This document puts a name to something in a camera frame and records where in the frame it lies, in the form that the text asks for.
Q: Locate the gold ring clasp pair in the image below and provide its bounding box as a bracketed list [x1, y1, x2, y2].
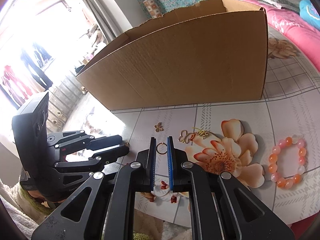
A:
[156, 142, 168, 155]

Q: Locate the gold knot charm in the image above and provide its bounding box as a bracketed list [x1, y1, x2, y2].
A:
[193, 127, 212, 139]

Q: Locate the blue cartoon blanket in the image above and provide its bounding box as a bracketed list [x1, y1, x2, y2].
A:
[299, 0, 320, 30]

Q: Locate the grey curtain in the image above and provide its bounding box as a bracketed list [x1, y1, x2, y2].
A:
[71, 0, 133, 43]

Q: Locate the gold butterfly pendant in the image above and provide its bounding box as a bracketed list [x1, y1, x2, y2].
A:
[178, 129, 195, 144]

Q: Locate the black camera module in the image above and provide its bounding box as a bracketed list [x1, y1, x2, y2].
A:
[12, 91, 49, 191]

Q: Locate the pink floral quilt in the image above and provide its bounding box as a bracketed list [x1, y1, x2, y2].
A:
[243, 0, 320, 69]

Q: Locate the brown cardboard box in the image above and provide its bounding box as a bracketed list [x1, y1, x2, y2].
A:
[76, 0, 268, 110]

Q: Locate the orange pink bead bracelet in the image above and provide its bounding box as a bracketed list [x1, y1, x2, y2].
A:
[267, 135, 307, 190]

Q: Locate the floral table cloth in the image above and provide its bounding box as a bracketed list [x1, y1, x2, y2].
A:
[64, 26, 320, 227]

